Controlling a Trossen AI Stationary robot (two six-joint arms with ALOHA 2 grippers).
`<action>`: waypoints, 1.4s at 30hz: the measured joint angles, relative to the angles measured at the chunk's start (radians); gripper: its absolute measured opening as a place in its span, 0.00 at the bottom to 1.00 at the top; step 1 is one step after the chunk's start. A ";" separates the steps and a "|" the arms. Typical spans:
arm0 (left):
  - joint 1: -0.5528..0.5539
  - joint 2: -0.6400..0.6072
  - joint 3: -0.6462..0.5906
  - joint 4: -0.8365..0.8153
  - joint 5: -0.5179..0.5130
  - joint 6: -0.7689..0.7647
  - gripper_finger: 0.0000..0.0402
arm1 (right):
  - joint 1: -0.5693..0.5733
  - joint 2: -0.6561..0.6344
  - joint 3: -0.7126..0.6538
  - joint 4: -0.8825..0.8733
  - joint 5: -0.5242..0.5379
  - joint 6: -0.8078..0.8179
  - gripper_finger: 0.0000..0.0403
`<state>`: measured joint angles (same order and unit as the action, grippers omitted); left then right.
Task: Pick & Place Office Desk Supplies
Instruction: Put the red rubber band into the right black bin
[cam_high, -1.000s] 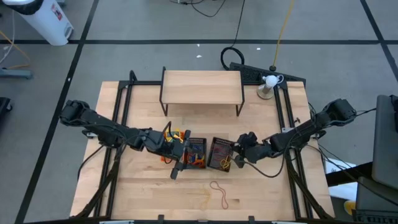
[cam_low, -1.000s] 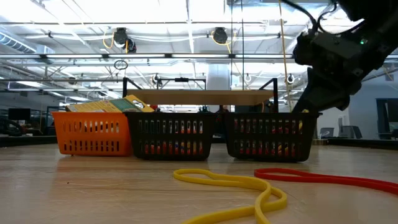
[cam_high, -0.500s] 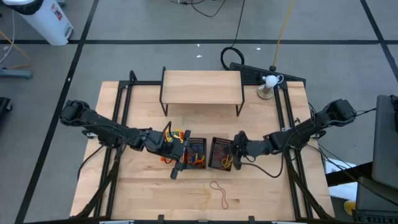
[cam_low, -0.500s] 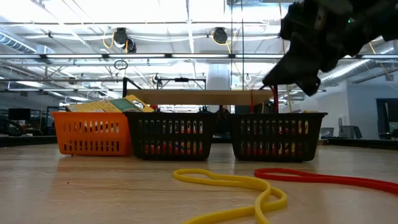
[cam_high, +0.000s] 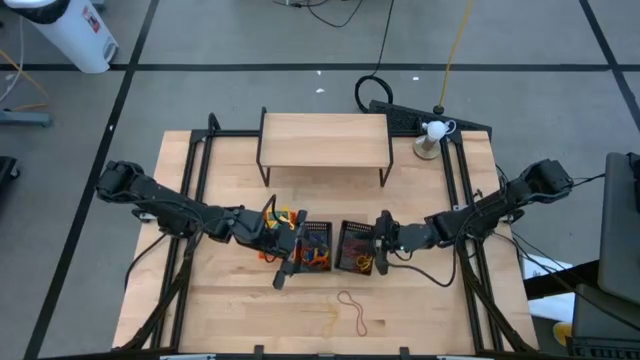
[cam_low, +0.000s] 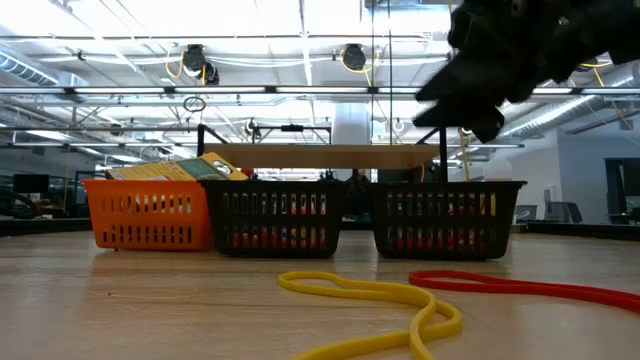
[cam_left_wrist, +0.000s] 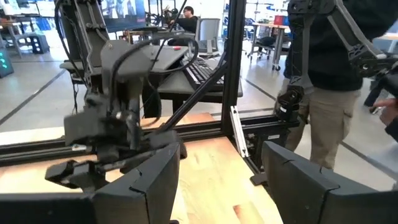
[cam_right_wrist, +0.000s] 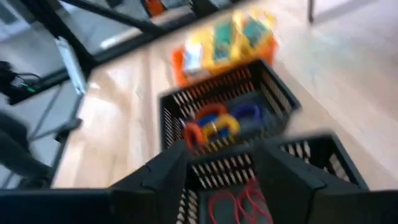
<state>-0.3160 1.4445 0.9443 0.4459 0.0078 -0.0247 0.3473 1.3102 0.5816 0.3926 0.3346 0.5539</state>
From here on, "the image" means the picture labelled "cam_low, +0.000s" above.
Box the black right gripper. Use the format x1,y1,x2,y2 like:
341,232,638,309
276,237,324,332
411,0,640,145

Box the red rubber band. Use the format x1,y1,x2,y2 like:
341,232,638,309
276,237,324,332
387,228,489,251
447,193,476,216
408,269,640,317

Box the black plastic slotted basket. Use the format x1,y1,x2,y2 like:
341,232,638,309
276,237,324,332
368,180,528,262
198,178,351,260

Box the red spiral coil keychain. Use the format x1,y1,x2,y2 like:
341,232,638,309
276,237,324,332
230,227,269,250

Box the book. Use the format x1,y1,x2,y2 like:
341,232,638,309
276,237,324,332
103,151,250,182

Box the orange plastic slotted basket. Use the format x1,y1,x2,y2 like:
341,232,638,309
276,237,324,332
81,178,215,253

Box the white bulb desk lamp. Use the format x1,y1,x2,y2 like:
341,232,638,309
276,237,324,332
481,158,515,183

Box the grey office chair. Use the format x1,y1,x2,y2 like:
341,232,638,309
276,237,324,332
543,201,584,225

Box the person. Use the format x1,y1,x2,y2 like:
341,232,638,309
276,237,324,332
349,168,371,222

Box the wooden shelf riser black legs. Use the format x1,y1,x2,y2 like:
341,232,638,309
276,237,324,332
193,123,450,184

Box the black computer monitor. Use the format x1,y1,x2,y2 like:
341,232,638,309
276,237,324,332
12,173,51,195

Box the yellow hanging cable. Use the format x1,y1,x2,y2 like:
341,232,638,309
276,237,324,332
458,127,472,182

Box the black ceiling cord reel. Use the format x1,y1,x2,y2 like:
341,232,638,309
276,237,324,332
181,43,221,86
341,43,368,72

